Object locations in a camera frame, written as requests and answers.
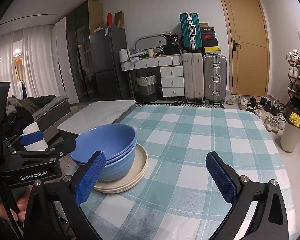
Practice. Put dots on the cream plate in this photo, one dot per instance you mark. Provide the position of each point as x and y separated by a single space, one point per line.
128 181

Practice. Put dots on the teal suitcase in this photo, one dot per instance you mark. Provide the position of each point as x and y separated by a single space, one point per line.
190 30

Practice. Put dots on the white curtain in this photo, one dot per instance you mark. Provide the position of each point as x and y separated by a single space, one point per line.
26 55

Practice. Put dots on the dark grey sofa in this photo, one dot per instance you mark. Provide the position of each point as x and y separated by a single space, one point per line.
45 110

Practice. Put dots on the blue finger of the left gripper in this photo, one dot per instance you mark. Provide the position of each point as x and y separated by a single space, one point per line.
18 142

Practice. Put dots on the stack of shoe boxes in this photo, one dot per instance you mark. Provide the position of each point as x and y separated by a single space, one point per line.
209 40

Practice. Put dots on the yellow wooden door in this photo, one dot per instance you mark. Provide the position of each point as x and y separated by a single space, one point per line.
248 41

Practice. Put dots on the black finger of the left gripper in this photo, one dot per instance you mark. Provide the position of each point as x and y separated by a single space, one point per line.
57 151

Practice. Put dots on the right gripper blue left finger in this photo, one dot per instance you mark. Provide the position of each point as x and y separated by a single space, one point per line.
41 217

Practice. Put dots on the beige trash bin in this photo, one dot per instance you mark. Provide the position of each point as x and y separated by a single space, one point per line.
291 133

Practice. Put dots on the dark grey refrigerator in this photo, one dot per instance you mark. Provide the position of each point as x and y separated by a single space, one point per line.
112 82

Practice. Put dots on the white marble side table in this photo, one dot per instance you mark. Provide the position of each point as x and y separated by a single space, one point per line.
97 114

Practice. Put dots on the silver aluminium suitcase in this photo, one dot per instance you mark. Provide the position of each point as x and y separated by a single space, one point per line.
215 74

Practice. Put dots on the white electric kettle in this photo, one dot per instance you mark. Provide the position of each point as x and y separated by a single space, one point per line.
124 54

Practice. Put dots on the oval mirror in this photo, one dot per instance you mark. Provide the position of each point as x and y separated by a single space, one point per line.
148 42

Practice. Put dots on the beige suitcase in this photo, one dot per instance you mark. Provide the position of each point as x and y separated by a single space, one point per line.
193 76

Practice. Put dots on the wooden shoe rack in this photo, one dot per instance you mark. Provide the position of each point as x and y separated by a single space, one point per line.
293 58

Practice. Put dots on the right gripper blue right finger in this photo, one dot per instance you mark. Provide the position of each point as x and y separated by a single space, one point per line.
269 220

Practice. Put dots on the white desk with drawers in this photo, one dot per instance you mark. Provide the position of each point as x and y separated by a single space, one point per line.
171 72

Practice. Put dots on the teal checked tablecloth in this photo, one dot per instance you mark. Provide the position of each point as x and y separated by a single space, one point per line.
177 198

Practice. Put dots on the woven laundry basket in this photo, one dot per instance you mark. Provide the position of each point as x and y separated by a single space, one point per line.
147 86

